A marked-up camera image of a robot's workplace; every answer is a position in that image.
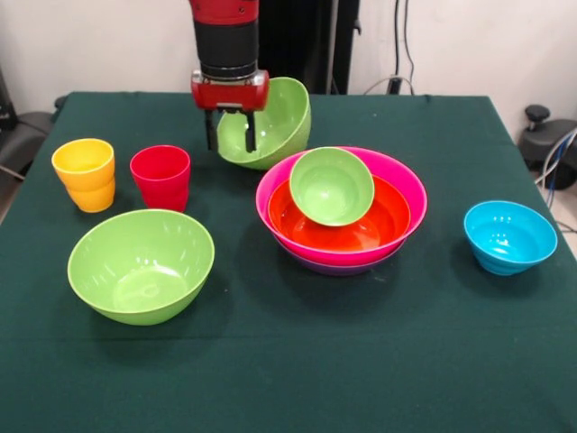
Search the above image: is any medium green bowl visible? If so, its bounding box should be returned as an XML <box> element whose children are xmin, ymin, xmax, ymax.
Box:
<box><xmin>215</xmin><ymin>77</ymin><xmax>313</xmax><ymax>171</ymax></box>

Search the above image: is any orange bowl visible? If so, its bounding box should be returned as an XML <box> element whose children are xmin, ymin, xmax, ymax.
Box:
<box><xmin>267</xmin><ymin>173</ymin><xmax>412</xmax><ymax>253</ymax></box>

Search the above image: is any black wall cable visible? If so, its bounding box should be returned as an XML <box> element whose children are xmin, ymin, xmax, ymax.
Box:
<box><xmin>394</xmin><ymin>0</ymin><xmax>416</xmax><ymax>95</ymax></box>

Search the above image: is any yellow cup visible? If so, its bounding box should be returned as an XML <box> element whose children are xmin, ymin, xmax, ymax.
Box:
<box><xmin>50</xmin><ymin>138</ymin><xmax>116</xmax><ymax>214</ymax></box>

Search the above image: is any pink bowl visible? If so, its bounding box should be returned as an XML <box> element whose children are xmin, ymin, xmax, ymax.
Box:
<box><xmin>255</xmin><ymin>144</ymin><xmax>429</xmax><ymax>267</ymax></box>

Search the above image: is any small ribbed green bowl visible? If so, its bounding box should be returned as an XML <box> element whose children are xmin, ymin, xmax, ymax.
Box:
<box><xmin>288</xmin><ymin>146</ymin><xmax>376</xmax><ymax>227</ymax></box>

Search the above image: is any black office chair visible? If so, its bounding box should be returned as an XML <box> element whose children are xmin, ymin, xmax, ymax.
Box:
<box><xmin>0</xmin><ymin>67</ymin><xmax>67</xmax><ymax>181</ymax></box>

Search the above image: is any large green bowl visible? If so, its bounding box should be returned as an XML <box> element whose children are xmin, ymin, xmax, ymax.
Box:
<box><xmin>67</xmin><ymin>208</ymin><xmax>216</xmax><ymax>327</ymax></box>

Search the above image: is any blue and white cable bundle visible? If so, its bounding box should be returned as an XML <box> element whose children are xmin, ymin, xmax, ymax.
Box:
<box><xmin>534</xmin><ymin>128</ymin><xmax>577</xmax><ymax>190</ymax></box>

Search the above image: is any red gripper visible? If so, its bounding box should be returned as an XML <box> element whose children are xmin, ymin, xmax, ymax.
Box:
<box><xmin>190</xmin><ymin>69</ymin><xmax>270</xmax><ymax>152</ymax></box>

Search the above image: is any small blue bowl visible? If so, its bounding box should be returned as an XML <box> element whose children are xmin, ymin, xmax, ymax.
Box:
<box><xmin>463</xmin><ymin>200</ymin><xmax>559</xmax><ymax>276</ymax></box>

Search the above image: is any black chair with round knob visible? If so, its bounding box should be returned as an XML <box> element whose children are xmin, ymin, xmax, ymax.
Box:
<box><xmin>517</xmin><ymin>104</ymin><xmax>577</xmax><ymax>190</ymax></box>

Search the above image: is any dark green tablecloth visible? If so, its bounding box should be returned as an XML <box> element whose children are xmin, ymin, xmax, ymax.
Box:
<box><xmin>0</xmin><ymin>92</ymin><xmax>577</xmax><ymax>433</ymax></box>

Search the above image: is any purple bowl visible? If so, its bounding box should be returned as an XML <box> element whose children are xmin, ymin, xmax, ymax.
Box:
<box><xmin>288</xmin><ymin>250</ymin><xmax>402</xmax><ymax>278</ymax></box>

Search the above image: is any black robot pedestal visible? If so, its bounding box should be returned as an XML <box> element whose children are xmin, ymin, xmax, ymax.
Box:
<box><xmin>256</xmin><ymin>0</ymin><xmax>362</xmax><ymax>96</ymax></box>

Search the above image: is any red cup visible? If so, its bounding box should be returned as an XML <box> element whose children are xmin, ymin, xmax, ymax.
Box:
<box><xmin>129</xmin><ymin>144</ymin><xmax>192</xmax><ymax>213</ymax></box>

